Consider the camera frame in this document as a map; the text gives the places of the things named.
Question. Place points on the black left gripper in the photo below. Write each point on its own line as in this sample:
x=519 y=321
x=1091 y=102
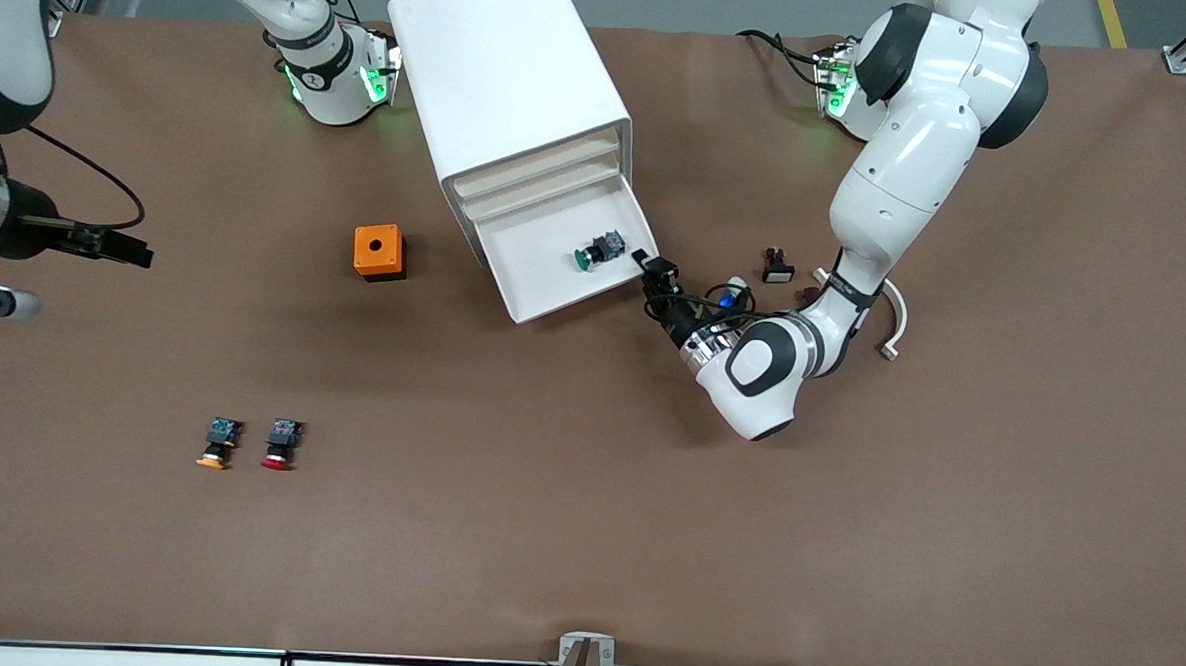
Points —
x=676 y=320

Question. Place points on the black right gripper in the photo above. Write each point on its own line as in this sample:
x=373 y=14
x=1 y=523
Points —
x=29 y=231

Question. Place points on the green push button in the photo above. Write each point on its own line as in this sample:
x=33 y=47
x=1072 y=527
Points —
x=596 y=253

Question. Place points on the white plastic drawer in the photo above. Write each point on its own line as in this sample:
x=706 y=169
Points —
x=541 y=186
x=545 y=281
x=537 y=162

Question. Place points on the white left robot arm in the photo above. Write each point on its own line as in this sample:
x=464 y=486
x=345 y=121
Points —
x=900 y=186

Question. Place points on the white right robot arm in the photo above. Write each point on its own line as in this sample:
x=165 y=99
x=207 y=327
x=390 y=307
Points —
x=323 y=91

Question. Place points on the black white rectangular button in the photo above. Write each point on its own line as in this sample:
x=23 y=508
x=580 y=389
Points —
x=778 y=269

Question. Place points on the yellow push button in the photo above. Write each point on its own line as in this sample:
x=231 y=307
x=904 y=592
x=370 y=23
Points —
x=218 y=442

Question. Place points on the white drawer cabinet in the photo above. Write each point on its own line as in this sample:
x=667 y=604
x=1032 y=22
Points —
x=494 y=68

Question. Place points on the red push button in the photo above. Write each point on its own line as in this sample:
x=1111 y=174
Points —
x=281 y=442

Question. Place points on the white curved bracket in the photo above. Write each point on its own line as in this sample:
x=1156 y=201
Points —
x=899 y=321

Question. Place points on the orange button enclosure box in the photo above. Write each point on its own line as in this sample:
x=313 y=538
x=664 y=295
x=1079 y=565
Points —
x=376 y=251

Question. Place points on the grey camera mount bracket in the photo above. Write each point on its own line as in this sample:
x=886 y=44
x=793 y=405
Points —
x=586 y=653

